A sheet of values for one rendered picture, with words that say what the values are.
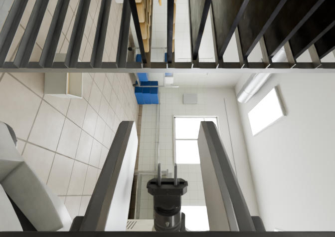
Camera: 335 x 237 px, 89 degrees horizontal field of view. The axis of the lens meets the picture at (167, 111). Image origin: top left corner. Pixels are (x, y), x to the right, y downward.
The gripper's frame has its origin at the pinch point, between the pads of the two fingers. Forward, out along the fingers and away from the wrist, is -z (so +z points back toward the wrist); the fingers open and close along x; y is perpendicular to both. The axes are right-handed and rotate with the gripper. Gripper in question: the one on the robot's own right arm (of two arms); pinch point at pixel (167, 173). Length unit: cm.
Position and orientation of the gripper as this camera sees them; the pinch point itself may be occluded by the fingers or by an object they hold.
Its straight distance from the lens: 55.4
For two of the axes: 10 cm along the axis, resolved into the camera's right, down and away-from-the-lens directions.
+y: 0.0, 1.7, -9.8
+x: 10.0, 0.0, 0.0
